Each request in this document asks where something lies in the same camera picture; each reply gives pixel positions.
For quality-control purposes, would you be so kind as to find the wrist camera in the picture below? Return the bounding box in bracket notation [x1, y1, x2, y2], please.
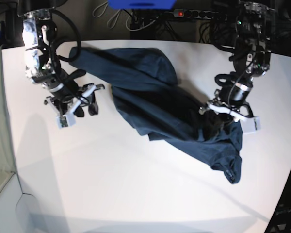
[241, 116, 261, 134]
[56, 114, 76, 129]

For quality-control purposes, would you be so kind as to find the black power strip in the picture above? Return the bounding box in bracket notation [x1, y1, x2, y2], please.
[171, 9, 219, 20]

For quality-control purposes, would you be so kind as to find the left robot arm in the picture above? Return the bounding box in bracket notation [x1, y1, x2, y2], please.
[199, 0, 273, 134]

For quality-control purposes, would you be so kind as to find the dark blue t-shirt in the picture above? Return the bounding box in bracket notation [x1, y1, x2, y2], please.
[70, 47, 243, 184]

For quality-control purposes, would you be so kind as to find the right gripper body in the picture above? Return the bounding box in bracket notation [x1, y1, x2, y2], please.
[44, 83, 105, 116]

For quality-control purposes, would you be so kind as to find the blue box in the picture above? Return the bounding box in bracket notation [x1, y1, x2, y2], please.
[108, 0, 176, 9]

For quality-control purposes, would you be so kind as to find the white cable loop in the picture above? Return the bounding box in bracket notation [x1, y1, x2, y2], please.
[92, 3, 158, 32]

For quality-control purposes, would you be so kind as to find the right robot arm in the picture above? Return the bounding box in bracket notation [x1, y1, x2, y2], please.
[18, 0, 104, 120]

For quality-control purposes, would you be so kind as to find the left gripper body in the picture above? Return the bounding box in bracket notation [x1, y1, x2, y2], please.
[199, 98, 255, 121]

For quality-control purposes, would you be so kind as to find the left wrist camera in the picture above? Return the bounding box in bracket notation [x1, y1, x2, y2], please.
[241, 116, 261, 134]

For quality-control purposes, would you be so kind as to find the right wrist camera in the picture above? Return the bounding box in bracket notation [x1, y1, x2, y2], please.
[56, 114, 76, 129]

